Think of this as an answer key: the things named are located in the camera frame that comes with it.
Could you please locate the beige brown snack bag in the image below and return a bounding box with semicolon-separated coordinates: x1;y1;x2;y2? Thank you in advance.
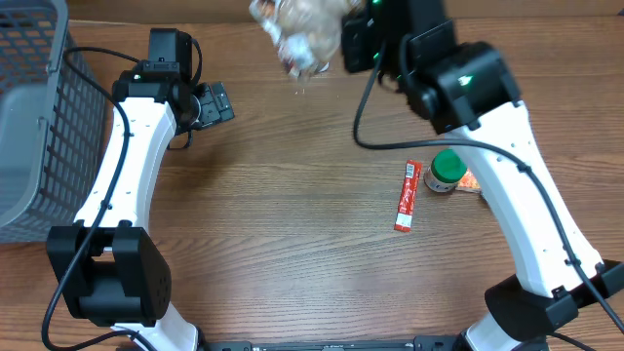
249;0;366;83

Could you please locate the green lid jar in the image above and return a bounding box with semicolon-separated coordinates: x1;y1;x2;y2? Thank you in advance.
424;149;468;193

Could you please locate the orange tissue pack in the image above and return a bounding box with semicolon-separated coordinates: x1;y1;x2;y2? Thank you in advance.
455;170;482;194

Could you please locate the red snack stick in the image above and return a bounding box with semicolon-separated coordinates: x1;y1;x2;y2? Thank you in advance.
394;160;422;232

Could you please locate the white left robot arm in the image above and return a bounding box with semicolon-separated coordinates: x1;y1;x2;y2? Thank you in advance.
46;28;234;350

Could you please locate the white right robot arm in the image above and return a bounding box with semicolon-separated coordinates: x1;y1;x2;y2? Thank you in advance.
341;0;623;350

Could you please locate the white barcode scanner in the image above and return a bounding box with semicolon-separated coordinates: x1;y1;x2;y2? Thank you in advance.
313;63;330;75

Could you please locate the grey plastic basket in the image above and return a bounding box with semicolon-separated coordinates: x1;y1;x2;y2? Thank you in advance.
1;0;106;244

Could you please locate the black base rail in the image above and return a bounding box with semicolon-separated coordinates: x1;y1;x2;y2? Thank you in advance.
199;335;471;351

